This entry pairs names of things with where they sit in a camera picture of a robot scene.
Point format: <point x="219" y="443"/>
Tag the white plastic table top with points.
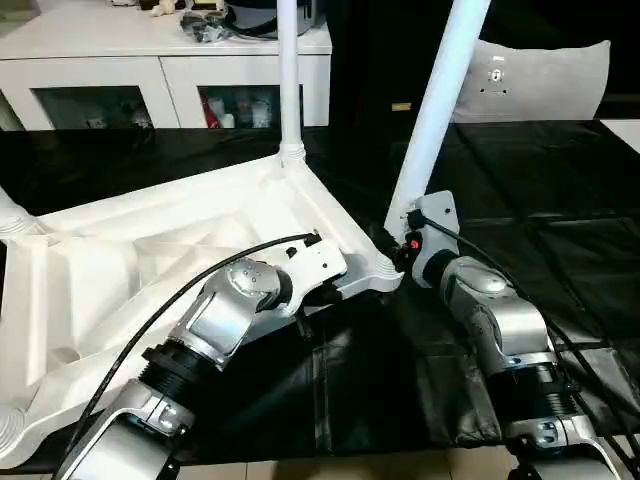
<point x="130" y="260"/>

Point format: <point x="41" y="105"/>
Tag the black table mat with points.
<point x="540" y="220"/>

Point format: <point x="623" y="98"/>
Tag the black cabinet with yellow label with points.
<point x="380" y="60"/>

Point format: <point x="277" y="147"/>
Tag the grey cushion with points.
<point x="540" y="80"/>

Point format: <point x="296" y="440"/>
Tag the white flat board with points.
<point x="625" y="132"/>

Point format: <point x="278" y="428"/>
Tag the white glass-door cabinet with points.
<point x="130" y="60"/>

